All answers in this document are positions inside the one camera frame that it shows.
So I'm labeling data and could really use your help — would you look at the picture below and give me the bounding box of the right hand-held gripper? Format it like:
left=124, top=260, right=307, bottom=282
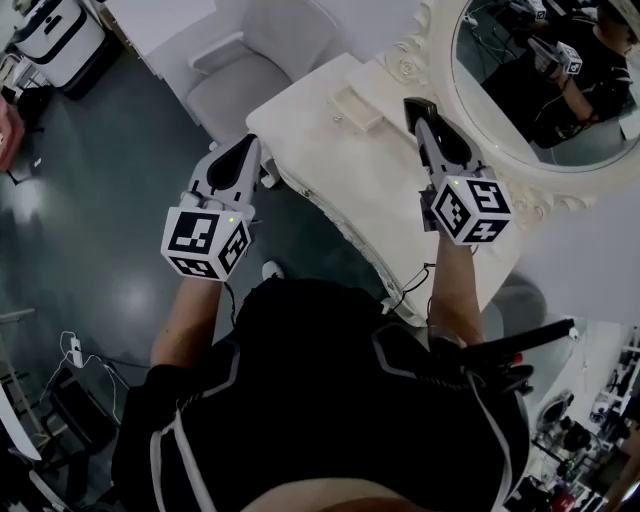
left=413, top=115, right=514, bottom=247

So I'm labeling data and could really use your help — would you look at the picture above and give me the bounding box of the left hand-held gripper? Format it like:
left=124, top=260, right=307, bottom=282
left=160, top=134, right=263, bottom=283

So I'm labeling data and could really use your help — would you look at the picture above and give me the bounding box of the white ornate vanity table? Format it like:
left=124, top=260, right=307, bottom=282
left=244, top=52, right=524, bottom=329

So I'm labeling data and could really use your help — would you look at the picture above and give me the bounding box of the person's left forearm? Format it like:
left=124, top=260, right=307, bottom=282
left=149, top=274, right=224, bottom=371

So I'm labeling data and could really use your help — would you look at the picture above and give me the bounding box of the person's right forearm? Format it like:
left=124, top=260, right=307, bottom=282
left=427, top=234, right=486, bottom=349

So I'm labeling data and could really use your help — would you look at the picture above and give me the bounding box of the white framed oval mirror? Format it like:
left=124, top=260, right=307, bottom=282
left=384, top=0, right=640, bottom=236

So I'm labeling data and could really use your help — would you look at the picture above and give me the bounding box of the white grey armchair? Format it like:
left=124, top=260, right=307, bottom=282
left=185, top=0, right=346, bottom=146

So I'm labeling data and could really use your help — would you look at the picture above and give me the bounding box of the grey cushioned stool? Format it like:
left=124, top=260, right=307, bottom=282
left=477, top=274, right=549, bottom=344

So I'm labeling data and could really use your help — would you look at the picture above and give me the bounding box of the white black appliance cart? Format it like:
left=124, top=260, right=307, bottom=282
left=13, top=0, right=124, bottom=99

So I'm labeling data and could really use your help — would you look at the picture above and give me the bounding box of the person's black shirt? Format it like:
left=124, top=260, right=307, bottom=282
left=110, top=277, right=531, bottom=512

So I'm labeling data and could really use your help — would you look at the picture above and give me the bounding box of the black folding chair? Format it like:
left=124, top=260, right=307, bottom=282
left=38, top=367, right=119, bottom=466

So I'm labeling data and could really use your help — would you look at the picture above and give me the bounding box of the cluttered equipment workbench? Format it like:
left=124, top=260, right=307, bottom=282
left=529, top=327, right=640, bottom=512

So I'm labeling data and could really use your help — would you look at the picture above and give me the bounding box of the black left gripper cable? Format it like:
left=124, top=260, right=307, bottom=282
left=223, top=281, right=239, bottom=326

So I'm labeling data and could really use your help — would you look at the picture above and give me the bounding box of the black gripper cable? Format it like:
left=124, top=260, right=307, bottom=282
left=223, top=281, right=239, bottom=326
left=387, top=262, right=437, bottom=321

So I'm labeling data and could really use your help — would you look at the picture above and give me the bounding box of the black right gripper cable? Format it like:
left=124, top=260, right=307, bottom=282
left=387, top=262, right=437, bottom=321

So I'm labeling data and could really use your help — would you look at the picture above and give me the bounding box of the black handle with red button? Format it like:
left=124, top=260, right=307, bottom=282
left=457, top=318, right=577, bottom=396

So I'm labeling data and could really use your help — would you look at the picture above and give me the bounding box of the white power adapter with cable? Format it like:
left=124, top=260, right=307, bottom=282
left=58, top=329, right=85, bottom=370

